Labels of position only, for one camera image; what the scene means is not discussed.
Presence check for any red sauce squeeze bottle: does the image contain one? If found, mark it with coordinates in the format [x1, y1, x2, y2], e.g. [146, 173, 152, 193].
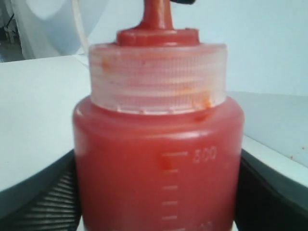
[73, 0, 244, 231]

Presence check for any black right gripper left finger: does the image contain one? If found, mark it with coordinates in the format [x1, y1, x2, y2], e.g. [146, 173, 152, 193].
[0, 151, 82, 231]

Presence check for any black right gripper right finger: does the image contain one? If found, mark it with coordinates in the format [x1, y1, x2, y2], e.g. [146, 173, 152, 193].
[235, 150, 308, 231]

